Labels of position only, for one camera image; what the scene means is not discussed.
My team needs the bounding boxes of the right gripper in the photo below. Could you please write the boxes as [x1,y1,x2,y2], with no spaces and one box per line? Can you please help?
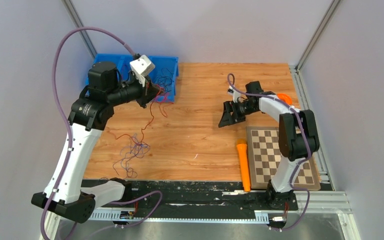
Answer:
[218,100,257,128]

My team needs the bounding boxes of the red wire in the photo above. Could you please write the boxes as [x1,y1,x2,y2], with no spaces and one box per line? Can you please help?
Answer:
[109,84,173,142]

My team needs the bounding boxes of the brown wire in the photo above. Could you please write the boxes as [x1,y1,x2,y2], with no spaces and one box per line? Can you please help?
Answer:
[153,67,176,95]

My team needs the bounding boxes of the blue wire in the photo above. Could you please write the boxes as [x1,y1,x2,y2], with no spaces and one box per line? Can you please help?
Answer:
[125,137,150,158]

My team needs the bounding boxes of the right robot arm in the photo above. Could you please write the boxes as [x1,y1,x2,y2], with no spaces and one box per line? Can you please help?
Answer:
[218,80,320,209]

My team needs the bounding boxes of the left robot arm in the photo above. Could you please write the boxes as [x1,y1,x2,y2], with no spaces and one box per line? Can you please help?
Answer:
[31,58,160,224]

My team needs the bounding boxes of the orange cylinder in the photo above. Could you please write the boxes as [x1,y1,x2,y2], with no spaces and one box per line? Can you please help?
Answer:
[236,139,251,192]

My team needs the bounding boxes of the wooden chessboard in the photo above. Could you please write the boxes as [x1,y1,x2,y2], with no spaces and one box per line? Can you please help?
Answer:
[246,126,321,191]

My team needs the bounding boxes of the orange curved piece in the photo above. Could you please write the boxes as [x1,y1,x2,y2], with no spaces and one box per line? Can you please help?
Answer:
[276,93,293,105]

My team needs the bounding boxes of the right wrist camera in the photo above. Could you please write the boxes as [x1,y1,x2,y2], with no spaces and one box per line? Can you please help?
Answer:
[227,86,242,103]

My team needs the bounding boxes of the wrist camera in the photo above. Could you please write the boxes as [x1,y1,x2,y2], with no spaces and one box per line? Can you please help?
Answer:
[227,86,242,103]
[129,53,155,87]

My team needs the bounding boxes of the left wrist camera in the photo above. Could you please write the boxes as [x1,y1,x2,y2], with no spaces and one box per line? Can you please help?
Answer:
[129,53,155,87]

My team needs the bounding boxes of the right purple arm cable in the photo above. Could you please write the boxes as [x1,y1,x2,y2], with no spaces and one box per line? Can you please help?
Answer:
[227,73,312,232]

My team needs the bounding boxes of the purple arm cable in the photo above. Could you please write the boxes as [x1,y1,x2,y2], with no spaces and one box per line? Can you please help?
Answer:
[227,73,312,232]
[39,26,164,240]

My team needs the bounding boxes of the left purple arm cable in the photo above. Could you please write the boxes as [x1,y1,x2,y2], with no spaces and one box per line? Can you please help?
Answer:
[39,26,164,240]

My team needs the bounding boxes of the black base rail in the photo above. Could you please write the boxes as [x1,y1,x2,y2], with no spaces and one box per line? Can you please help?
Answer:
[95,179,300,220]

